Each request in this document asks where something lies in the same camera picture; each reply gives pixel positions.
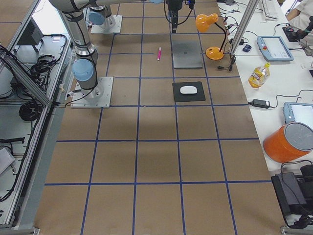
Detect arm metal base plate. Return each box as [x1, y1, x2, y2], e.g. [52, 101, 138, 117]
[90, 15, 123, 34]
[70, 76, 113, 108]

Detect pink marker pen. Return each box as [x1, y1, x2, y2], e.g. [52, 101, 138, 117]
[157, 47, 162, 61]

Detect black power adapter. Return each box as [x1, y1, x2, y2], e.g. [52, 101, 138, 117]
[252, 99, 270, 109]

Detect black equipment box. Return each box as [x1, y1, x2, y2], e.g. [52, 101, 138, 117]
[271, 164, 313, 229]

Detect white keyboard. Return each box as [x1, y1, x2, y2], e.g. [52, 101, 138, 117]
[260, 0, 278, 21]

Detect blue teach pendant far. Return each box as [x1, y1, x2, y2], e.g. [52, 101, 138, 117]
[256, 36, 294, 62]

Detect black mousepad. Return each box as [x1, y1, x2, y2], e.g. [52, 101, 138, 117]
[172, 81, 206, 102]

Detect yellow drink bottle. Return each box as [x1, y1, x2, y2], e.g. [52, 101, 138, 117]
[248, 63, 270, 88]

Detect white computer mouse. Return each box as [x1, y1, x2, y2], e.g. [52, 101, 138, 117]
[179, 86, 198, 95]

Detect blue teach pendant near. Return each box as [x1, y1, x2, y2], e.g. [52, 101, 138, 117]
[283, 102, 313, 129]

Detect orange desk lamp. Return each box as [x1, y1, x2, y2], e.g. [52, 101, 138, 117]
[195, 13, 227, 61]

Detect coiled black cables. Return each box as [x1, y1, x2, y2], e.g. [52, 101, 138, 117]
[19, 99, 41, 122]

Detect silver laptop notebook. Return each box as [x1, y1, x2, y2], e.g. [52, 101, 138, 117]
[172, 40, 203, 70]

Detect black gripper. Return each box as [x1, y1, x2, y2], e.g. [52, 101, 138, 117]
[170, 10, 179, 33]

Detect small blue checkered pouch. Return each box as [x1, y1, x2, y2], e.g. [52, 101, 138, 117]
[242, 45, 252, 52]

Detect blue teach pendant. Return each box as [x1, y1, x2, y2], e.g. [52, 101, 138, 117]
[256, 36, 294, 62]
[283, 102, 313, 129]

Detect aluminium frame post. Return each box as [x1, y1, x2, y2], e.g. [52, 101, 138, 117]
[230, 0, 259, 56]

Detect black lamp power cable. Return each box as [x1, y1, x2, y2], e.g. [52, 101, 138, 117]
[216, 39, 237, 73]

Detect black monitor on side bench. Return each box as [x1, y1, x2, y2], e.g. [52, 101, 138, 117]
[17, 18, 43, 52]

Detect orange cylinder container grey lid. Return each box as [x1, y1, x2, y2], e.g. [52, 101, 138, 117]
[263, 122, 313, 163]

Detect person in white shirt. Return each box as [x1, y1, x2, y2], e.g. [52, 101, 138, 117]
[286, 0, 313, 30]

